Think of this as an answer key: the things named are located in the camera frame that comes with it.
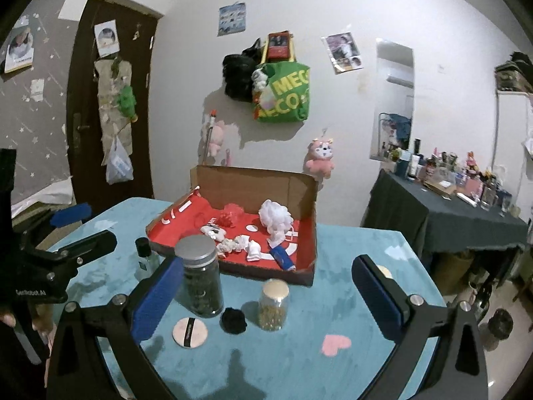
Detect woven storage basket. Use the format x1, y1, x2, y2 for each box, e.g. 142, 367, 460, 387
495, 52, 533, 92

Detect green tote bag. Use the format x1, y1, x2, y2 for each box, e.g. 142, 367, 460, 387
254, 35, 311, 123

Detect cardboard box with red inside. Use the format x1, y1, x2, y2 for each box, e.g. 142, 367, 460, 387
146, 164, 319, 287

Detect pink hanging plush toy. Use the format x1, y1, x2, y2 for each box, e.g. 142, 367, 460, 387
302, 137, 336, 180

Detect stick with red tip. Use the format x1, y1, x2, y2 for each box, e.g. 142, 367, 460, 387
204, 109, 218, 165

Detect white mesh bath pouf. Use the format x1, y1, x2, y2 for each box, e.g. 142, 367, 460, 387
259, 199, 293, 238

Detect person's left hand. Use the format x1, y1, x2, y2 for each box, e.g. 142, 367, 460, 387
0, 302, 57, 346

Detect beige powder puff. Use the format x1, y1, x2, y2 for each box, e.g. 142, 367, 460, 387
173, 317, 208, 347

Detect dark brown door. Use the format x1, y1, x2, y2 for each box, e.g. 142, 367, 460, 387
67, 0, 164, 203

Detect framed wall photo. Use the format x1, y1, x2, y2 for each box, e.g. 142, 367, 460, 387
4, 17, 35, 73

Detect clear bottle with black cap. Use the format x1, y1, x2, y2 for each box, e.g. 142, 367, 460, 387
134, 237, 161, 288

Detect pale pink plush toy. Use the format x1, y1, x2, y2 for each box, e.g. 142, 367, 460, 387
202, 120, 226, 157

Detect green plush toy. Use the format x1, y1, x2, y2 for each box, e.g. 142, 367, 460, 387
117, 85, 137, 121

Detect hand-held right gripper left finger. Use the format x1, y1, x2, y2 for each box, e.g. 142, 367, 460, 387
46, 254, 185, 400

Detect beige hanging door organiser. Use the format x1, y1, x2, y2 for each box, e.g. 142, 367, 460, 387
94, 55, 136, 165

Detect photo on door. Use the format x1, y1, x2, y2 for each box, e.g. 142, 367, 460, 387
94, 20, 121, 57

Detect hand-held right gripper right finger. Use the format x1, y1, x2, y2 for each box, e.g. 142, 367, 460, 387
351, 254, 489, 400

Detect small jar of golden capsules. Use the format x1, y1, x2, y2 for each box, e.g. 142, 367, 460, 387
258, 279, 290, 333

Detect blue cloth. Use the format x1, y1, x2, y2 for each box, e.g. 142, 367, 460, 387
270, 245, 297, 271

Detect beige scrunchie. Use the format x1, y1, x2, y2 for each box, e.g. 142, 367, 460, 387
217, 235, 251, 256

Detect dark round container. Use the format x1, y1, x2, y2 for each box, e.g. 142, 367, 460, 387
489, 309, 514, 340

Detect wall mirror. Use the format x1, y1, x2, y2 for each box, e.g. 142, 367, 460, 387
370, 37, 416, 163

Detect blue wall calendar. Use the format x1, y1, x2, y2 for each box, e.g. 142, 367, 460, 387
217, 2, 246, 37

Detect red box in tote bag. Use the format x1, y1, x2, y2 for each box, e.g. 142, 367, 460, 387
266, 31, 292, 61

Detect clear hanging plastic bag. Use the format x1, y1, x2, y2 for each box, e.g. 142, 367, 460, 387
105, 133, 135, 185

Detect tall glass jar green leaves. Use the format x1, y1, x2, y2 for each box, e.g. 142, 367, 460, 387
174, 235, 226, 318

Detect door handle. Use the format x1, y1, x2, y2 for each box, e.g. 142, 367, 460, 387
72, 112, 90, 144

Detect black scrunchie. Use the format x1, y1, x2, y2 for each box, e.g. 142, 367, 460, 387
220, 307, 247, 335

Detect white cabinet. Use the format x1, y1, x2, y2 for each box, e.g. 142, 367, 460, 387
491, 92, 533, 217

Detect wall photo poster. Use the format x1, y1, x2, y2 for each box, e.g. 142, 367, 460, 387
320, 32, 364, 75

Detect black plastic bag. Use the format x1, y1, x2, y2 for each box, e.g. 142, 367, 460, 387
222, 38, 263, 101

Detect dark cloth covered table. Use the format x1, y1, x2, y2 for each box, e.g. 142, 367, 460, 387
360, 169, 529, 259

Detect small plush bear keychain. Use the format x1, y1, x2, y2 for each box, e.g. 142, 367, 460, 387
201, 223, 228, 241

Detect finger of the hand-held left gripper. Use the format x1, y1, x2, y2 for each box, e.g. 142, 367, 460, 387
12, 203, 93, 253
23, 229, 118, 282

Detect row of cosmetic bottles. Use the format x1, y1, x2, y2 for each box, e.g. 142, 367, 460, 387
381, 137, 523, 217

